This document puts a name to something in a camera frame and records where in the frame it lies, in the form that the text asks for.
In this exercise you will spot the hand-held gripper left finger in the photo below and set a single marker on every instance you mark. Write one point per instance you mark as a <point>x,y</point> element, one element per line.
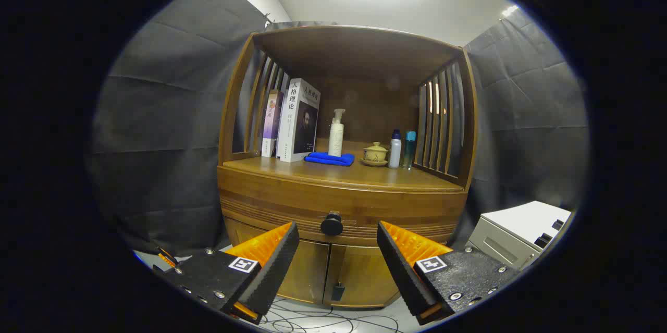
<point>276,265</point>

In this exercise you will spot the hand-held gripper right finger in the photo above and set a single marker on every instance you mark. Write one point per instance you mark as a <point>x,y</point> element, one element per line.
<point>401,270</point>

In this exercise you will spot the wooden drawer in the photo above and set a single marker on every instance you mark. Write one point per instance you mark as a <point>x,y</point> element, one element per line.
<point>292,202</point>

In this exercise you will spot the black round drawer knob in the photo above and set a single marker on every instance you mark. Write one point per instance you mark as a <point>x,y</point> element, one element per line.
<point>332,223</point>

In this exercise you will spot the wooden cabinet door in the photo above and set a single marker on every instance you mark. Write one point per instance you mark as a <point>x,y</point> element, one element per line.
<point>307,270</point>
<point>359,275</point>

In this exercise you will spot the wooden countertop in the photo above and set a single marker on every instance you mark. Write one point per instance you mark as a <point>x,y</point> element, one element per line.
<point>375,174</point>

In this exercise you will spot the wooden cabinet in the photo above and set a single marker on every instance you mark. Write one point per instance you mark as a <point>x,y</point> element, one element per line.
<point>365,62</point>

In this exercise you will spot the small black door latch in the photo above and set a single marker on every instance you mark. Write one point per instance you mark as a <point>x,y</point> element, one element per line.
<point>337,291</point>

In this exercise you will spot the orange black tool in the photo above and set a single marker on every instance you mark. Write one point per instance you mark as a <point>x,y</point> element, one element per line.
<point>165,259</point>

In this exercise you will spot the blue folded cloth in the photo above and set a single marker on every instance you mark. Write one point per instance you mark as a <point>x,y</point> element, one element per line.
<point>328,159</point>

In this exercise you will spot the white bottle blue cap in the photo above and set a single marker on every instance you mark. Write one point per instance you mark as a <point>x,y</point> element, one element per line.
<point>395,151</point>

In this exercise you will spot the yellow lidded teacup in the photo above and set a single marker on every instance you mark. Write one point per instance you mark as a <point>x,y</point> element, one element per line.
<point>375,153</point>

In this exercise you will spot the teal slim bottle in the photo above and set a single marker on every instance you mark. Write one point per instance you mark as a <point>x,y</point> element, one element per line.
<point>409,148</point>

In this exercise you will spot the white grey printer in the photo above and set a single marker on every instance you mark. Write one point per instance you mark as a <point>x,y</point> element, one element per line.
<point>521,229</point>

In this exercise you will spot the purple white book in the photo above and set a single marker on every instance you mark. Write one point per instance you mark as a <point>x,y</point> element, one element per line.
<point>271,124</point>

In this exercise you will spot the white pump bottle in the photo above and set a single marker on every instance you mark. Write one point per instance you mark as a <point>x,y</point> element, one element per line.
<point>336,137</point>

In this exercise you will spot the white portrait book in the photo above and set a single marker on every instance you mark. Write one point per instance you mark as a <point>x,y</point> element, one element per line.
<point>299,119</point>

